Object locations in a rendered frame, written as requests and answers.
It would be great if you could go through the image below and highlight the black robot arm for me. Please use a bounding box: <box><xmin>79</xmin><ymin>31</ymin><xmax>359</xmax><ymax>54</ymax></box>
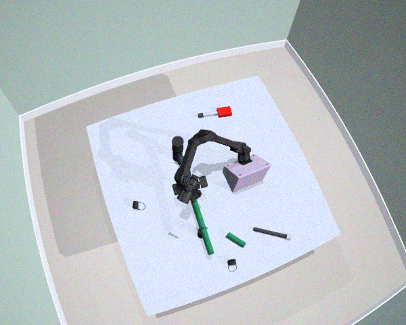
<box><xmin>174</xmin><ymin>129</ymin><xmax>252</xmax><ymax>204</ymax></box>

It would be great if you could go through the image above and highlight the short green tube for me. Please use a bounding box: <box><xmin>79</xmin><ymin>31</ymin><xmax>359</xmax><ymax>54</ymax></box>
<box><xmin>226</xmin><ymin>232</ymin><xmax>246</xmax><ymax>248</ymax></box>

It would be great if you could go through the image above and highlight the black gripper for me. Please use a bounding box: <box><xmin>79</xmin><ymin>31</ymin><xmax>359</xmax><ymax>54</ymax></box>
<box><xmin>172</xmin><ymin>176</ymin><xmax>208</xmax><ymax>195</ymax></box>

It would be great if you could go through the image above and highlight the green long cylindrical rod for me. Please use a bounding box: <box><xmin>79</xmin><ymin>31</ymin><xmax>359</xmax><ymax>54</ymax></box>
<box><xmin>190</xmin><ymin>200</ymin><xmax>215</xmax><ymax>255</ymax></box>

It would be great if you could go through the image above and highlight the black post with cap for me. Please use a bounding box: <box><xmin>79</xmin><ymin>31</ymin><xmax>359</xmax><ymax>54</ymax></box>
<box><xmin>171</xmin><ymin>135</ymin><xmax>183</xmax><ymax>161</ymax></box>

